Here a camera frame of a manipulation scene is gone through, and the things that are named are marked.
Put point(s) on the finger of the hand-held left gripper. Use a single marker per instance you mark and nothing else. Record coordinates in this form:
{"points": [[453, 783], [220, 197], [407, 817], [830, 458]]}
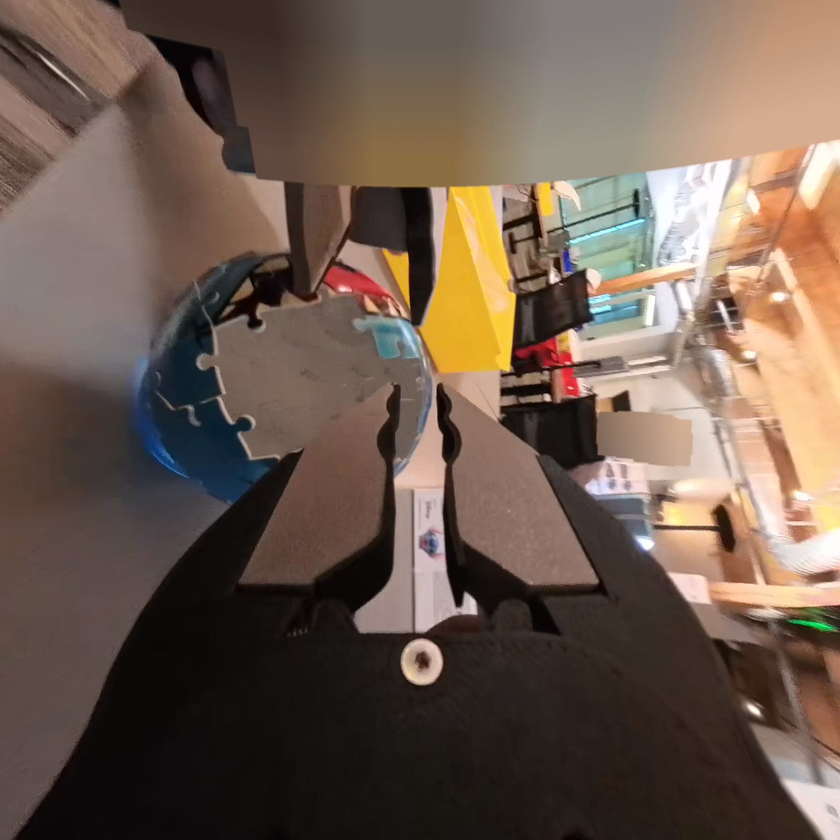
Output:
{"points": [[318, 229], [420, 249]]}

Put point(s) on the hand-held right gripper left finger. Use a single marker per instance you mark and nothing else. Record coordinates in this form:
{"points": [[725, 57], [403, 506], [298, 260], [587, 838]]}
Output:
{"points": [[315, 518]]}

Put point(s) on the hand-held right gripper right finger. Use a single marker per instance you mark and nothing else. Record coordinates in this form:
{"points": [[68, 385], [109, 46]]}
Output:
{"points": [[518, 525]]}

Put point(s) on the blue puzzle ball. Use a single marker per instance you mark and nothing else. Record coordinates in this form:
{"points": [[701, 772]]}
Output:
{"points": [[295, 367]]}

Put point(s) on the cartoon print puzzle box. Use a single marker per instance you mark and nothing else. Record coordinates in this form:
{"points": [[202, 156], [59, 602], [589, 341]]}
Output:
{"points": [[430, 590]]}

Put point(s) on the yellow plastic bin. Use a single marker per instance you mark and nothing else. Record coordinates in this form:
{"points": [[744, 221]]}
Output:
{"points": [[472, 295]]}

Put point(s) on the black office chair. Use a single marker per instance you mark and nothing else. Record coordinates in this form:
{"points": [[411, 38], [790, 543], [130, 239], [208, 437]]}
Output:
{"points": [[554, 308], [558, 430]]}

